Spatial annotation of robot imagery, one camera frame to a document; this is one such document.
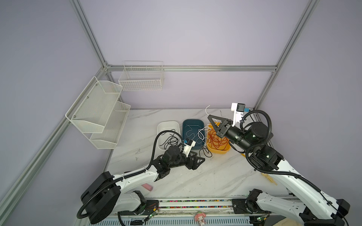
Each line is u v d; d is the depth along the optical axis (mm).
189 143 687
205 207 748
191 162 672
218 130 506
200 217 682
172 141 983
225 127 496
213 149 933
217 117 562
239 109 503
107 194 407
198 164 700
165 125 1033
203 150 957
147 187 796
